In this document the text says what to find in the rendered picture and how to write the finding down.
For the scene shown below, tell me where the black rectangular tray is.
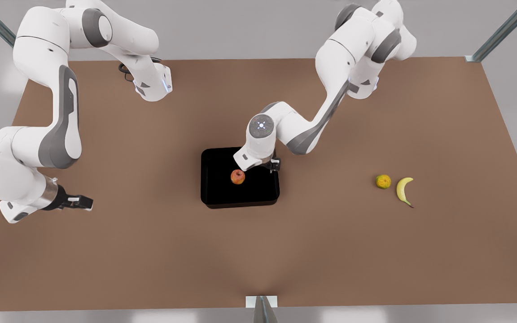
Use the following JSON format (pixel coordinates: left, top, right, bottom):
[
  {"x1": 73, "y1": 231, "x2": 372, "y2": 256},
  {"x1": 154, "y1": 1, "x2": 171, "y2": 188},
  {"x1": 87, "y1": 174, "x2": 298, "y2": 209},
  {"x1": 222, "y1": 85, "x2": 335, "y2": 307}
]
[{"x1": 201, "y1": 147, "x2": 281, "y2": 210}]

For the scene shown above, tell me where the yellow banana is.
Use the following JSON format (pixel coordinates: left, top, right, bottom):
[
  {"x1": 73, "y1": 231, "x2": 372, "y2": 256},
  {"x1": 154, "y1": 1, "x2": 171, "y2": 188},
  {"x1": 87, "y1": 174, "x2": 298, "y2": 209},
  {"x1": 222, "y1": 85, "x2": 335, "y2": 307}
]
[{"x1": 396, "y1": 177, "x2": 415, "y2": 209}]

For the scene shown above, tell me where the black cable loop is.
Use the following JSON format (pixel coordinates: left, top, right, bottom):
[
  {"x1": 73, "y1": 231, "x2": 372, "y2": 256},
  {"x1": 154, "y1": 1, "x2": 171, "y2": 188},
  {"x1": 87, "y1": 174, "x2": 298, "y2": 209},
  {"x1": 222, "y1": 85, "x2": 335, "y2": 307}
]
[{"x1": 118, "y1": 57, "x2": 163, "y2": 84}]

